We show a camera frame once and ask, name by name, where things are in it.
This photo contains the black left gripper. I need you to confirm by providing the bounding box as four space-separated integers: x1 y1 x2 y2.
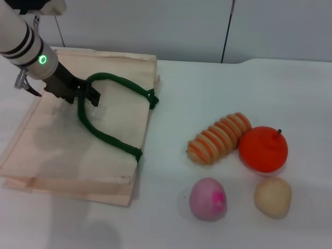
43 62 101 107

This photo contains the cream handbag with green handles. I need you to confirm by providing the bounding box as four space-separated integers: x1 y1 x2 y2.
0 48 161 208

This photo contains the beige egg yolk pastry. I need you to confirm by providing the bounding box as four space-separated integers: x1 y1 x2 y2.
253 177 293 219

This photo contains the pink egg-shaped bun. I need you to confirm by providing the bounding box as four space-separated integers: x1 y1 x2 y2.
188 177 228 222

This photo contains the ridged striped bread roll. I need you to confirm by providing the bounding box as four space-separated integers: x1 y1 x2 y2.
185 112 252 165

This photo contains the thin black vertical pole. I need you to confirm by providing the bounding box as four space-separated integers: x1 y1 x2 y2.
220 0 236 64

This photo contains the orange round toy fruit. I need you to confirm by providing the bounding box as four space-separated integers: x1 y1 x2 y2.
238 126 289 173

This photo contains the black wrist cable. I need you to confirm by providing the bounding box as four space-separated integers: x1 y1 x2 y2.
23 77 43 98

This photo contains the silver wrist cable connector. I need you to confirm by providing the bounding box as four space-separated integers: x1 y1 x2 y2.
14 67 29 90

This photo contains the thin grey hanging cable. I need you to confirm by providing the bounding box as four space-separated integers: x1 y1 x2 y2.
54 15 66 48

